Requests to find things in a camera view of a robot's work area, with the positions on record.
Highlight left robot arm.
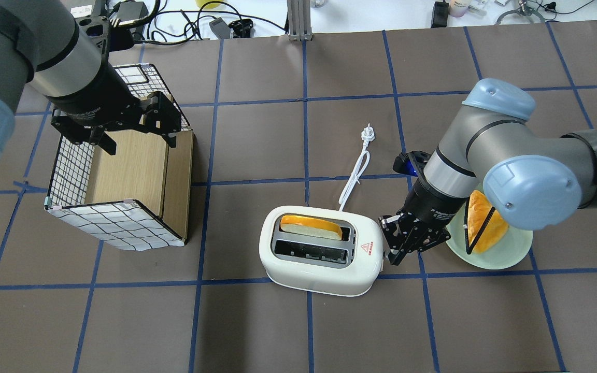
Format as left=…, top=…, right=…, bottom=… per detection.
left=0, top=1, right=194, bottom=252

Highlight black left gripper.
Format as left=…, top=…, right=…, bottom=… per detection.
left=51, top=65, right=182, bottom=155

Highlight black power adapter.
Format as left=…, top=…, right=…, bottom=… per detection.
left=430, top=1, right=449, bottom=28

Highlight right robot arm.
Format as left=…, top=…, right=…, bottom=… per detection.
left=379, top=78, right=597, bottom=265

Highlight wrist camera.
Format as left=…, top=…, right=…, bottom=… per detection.
left=76, top=15, right=135, bottom=56
left=392, top=150, right=431, bottom=180

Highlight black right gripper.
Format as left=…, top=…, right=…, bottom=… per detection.
left=379, top=180, right=464, bottom=265

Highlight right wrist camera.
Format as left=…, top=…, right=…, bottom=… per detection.
left=392, top=150, right=431, bottom=180

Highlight grid fabric wooden box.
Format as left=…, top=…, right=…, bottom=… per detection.
left=44, top=63, right=194, bottom=252

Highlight aluminium frame post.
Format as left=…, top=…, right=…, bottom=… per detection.
left=287, top=0, right=313, bottom=41

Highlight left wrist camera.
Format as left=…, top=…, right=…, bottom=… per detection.
left=76, top=15, right=135, bottom=56

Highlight triangular bread on plate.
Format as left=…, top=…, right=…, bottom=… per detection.
left=465, top=190, right=509, bottom=254

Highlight white toaster power cord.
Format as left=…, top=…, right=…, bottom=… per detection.
left=338, top=123, right=376, bottom=211

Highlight white two-slot toaster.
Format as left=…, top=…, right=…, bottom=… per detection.
left=259, top=206, right=383, bottom=297

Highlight black cables on desk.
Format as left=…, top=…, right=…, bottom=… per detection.
left=107, top=0, right=286, bottom=46

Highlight pale green plate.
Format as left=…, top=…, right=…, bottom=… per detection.
left=446, top=185, right=533, bottom=269

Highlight toast slice in toaster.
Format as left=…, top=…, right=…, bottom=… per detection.
left=279, top=215, right=343, bottom=240

